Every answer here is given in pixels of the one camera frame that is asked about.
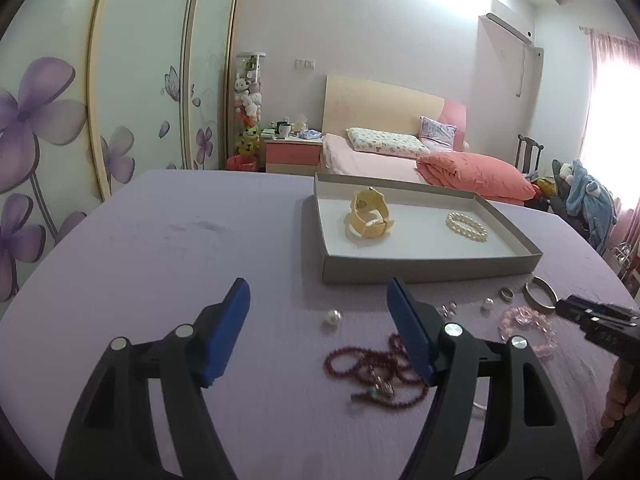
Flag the pink curtain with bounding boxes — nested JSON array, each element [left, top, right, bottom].
[[579, 29, 639, 248]]

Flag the small pearl earrings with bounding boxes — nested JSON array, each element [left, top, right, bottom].
[[439, 297, 496, 320]]

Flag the white pearl bracelet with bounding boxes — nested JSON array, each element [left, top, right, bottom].
[[444, 211, 490, 245]]

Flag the white air conditioner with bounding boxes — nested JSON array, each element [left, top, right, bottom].
[[485, 0, 535, 44]]

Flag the grey cardboard tray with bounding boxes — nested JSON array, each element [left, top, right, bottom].
[[314, 174, 542, 285]]

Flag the pink bead bracelet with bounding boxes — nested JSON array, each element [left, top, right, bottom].
[[497, 305, 559, 359]]

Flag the dark red bead necklace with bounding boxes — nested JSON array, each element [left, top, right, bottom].
[[323, 331, 432, 408]]

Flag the pink white nightstand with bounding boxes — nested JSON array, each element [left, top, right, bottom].
[[265, 138, 322, 177]]

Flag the blue plush garment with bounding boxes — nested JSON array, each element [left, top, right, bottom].
[[565, 159, 617, 255]]

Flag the white wall switch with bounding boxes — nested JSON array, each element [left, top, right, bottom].
[[294, 58, 316, 70]]

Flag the small lilac pillow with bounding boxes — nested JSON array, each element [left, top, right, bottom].
[[419, 116, 458, 148]]

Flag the dark engraved cuff bangle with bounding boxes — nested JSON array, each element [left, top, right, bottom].
[[523, 276, 559, 314]]

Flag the folded salmon pink quilt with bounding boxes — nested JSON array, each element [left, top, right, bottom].
[[416, 152, 536, 205]]

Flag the large pearl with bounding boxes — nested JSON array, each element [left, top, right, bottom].
[[323, 310, 343, 330]]

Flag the floral white pillow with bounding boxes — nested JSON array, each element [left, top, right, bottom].
[[346, 128, 430, 159]]

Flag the yellow wrist watch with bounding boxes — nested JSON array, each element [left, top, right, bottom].
[[346, 186, 396, 240]]

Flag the person's right hand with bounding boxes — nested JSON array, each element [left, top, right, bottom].
[[600, 359, 640, 429]]

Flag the sliding door flower wardrobe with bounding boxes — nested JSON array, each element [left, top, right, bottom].
[[1, 0, 235, 304]]

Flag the red waste basket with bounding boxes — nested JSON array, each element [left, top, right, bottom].
[[226, 154, 259, 172]]

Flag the dark wooden chair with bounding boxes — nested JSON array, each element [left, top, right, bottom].
[[514, 133, 544, 174]]

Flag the bed with beige headboard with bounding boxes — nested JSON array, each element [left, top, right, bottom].
[[321, 75, 536, 206]]

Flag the purple table cloth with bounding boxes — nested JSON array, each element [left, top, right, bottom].
[[1, 170, 638, 479]]

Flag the clear tube of plush toys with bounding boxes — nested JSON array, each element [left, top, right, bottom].
[[233, 52, 266, 156]]

